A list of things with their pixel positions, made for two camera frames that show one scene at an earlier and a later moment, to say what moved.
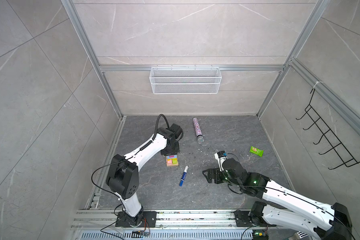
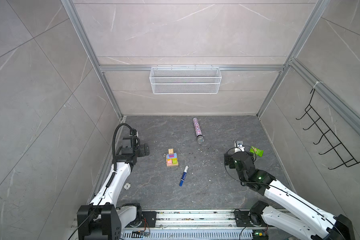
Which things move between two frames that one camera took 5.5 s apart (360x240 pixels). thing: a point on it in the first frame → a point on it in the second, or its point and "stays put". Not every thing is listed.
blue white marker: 183,176 stays put
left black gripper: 176,151 → 142,152
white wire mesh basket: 185,80 stays put
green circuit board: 260,234 stays put
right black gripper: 216,171 → 229,158
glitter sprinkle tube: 198,131 stays put
